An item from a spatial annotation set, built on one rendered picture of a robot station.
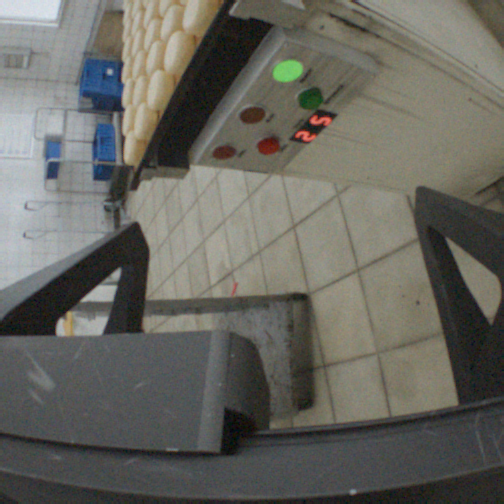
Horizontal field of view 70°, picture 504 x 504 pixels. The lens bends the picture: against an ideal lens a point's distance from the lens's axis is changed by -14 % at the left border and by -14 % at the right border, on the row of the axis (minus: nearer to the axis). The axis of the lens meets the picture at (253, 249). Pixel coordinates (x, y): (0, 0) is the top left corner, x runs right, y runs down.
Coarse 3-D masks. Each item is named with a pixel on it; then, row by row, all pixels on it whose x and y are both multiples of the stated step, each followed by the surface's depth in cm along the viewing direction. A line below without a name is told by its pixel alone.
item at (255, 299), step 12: (156, 300) 131; (168, 300) 133; (180, 300) 135; (192, 300) 137; (204, 300) 139; (216, 300) 142; (228, 300) 144; (240, 300) 146; (252, 300) 149; (264, 300) 151; (276, 300) 154; (288, 300) 157
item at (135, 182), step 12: (228, 0) 32; (216, 12) 33; (228, 12) 34; (216, 24) 35; (204, 36) 36; (216, 36) 36; (204, 48) 37; (192, 60) 39; (204, 60) 39; (192, 72) 40; (180, 84) 41; (180, 96) 43; (168, 108) 45; (168, 120) 47; (156, 132) 48; (156, 144) 50; (144, 156) 52; (132, 168) 60; (132, 180) 57
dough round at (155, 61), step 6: (156, 42) 47; (162, 42) 47; (156, 48) 47; (162, 48) 47; (150, 54) 49; (156, 54) 47; (162, 54) 47; (150, 60) 49; (156, 60) 47; (162, 60) 47; (150, 66) 49; (156, 66) 47; (162, 66) 47; (150, 72) 48
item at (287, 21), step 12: (240, 0) 31; (252, 0) 31; (264, 0) 32; (276, 0) 32; (288, 0) 33; (300, 0) 35; (240, 12) 33; (252, 12) 33; (264, 12) 34; (276, 12) 34; (288, 12) 34; (300, 12) 34; (276, 24) 35; (288, 24) 35
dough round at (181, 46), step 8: (176, 32) 41; (184, 32) 41; (176, 40) 40; (184, 40) 40; (192, 40) 40; (168, 48) 42; (176, 48) 40; (184, 48) 40; (192, 48) 40; (168, 56) 42; (176, 56) 40; (184, 56) 40; (168, 64) 42; (176, 64) 41; (184, 64) 41; (168, 72) 42; (176, 72) 42
